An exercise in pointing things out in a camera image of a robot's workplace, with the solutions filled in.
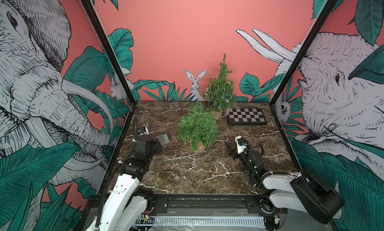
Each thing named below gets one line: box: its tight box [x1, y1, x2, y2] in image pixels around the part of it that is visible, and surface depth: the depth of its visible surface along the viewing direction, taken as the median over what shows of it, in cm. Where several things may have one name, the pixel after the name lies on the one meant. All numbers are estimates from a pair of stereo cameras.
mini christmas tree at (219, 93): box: [203, 53, 237, 120], surface depth 90 cm
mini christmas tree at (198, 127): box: [177, 102, 219, 153], surface depth 76 cm
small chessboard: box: [227, 108, 267, 126], surface depth 110 cm
